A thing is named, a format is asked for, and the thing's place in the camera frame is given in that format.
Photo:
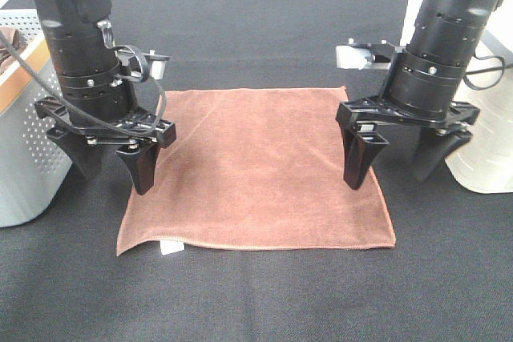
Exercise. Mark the black table cloth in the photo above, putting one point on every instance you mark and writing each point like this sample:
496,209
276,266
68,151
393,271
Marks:
448,278

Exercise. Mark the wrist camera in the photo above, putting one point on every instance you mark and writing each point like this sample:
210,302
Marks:
366,56
131,66

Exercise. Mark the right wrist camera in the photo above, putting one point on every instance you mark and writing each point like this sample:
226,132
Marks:
366,56

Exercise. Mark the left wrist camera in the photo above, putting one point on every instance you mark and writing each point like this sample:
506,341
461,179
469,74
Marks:
131,66

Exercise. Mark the white basket with grey rim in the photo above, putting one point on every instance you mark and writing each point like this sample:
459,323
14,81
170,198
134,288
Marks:
484,165

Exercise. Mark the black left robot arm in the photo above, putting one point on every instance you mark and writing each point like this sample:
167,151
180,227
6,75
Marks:
96,104

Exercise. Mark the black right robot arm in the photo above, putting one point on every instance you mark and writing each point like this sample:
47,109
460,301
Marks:
422,79

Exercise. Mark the brown microfibre towel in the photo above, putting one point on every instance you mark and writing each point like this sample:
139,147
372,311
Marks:
256,169

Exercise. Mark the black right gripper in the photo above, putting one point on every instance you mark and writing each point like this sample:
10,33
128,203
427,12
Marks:
362,143

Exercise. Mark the grey perforated laundry basket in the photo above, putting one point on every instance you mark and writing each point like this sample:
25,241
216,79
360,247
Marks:
32,167

